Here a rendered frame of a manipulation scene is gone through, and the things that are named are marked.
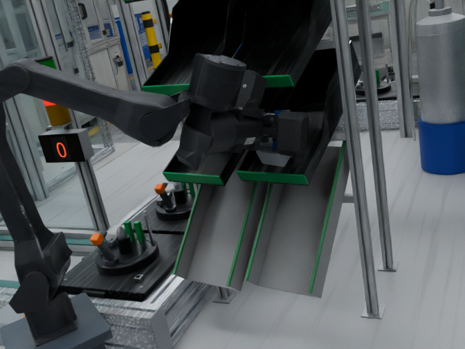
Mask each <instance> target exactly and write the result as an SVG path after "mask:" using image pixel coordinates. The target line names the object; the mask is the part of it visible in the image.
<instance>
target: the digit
mask: <svg viewBox="0 0 465 349"><path fill-rule="evenodd" d="M50 140H51V144H52V146H53V151H54V153H55V157H56V159H57V161H70V160H72V158H71V155H70V152H69V148H68V145H67V142H66V139H65V136H58V137H50Z"/></svg>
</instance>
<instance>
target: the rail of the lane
mask: <svg viewBox="0 0 465 349"><path fill-rule="evenodd" d="M17 290H18V289H13V288H7V287H0V310H1V309H2V308H3V307H5V306H6V305H7V304H9V302H10V300H11V299H12V297H13V296H14V295H15V293H16V291H17ZM81 293H86V294H87V295H88V297H89V298H90V299H91V301H92V302H93V304H94V305H95V307H96V308H97V309H98V311H99V313H100V314H101V315H102V317H103V318H104V320H105V321H106V322H107V324H108V325H109V327H110V328H111V333H112V335H113V336H112V338H111V339H110V340H108V341H105V343H104V344H105V346H106V349H173V347H174V346H173V343H172V338H171V335H170V331H169V328H168V324H167V320H166V317H165V313H164V309H163V305H160V304H153V303H141V302H134V301H122V300H116V299H108V297H107V293H106V292H97V291H90V290H83V291H81Z"/></svg>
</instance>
